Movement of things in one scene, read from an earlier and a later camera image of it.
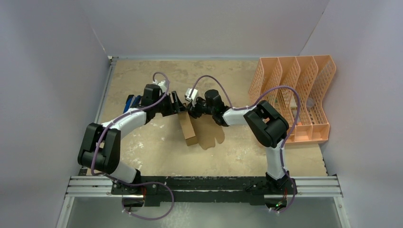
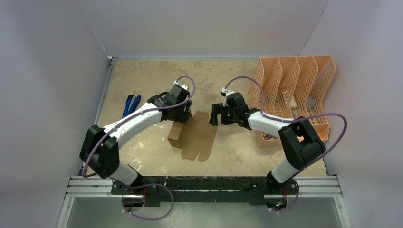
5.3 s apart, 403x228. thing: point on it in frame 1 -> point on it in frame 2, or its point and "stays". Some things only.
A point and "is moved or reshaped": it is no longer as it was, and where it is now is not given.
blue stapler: [132, 101] stays
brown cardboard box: [203, 130] is moved or reshaped
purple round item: [310, 102] stays
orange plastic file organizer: [295, 87] stays
